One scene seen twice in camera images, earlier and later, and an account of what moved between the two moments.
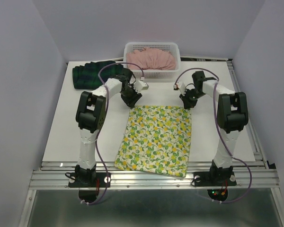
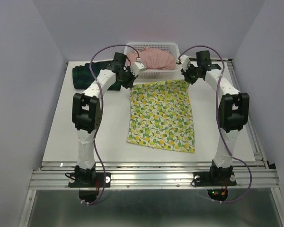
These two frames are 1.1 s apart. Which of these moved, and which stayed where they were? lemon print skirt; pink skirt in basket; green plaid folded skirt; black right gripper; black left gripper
Moved: black right gripper; black left gripper; lemon print skirt
Stayed: pink skirt in basket; green plaid folded skirt
